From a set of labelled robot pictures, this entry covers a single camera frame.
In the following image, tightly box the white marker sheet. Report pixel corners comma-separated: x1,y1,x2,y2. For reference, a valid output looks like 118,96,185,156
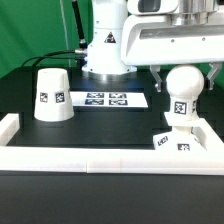
70,91,148,108

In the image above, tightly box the white lamp base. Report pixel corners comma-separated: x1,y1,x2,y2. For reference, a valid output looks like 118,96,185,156
153,112,205,152

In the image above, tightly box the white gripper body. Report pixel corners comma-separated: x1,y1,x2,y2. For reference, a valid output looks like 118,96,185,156
121,13,224,66

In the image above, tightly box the black cable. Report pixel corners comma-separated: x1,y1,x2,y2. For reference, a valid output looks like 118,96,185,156
21,50,88,68

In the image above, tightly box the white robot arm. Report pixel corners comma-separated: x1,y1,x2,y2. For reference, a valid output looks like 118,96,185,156
83,0,224,88

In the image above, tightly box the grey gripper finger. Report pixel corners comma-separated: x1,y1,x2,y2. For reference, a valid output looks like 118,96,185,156
206,62,222,90
150,65,166,92

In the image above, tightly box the white lamp bulb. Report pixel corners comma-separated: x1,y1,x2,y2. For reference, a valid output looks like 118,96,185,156
166,65,204,121

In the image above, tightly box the white foam border frame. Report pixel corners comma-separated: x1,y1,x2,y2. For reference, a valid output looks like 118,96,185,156
0,113,224,176

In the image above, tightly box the white lamp shade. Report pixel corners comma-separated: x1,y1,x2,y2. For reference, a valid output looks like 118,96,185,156
34,68,74,122

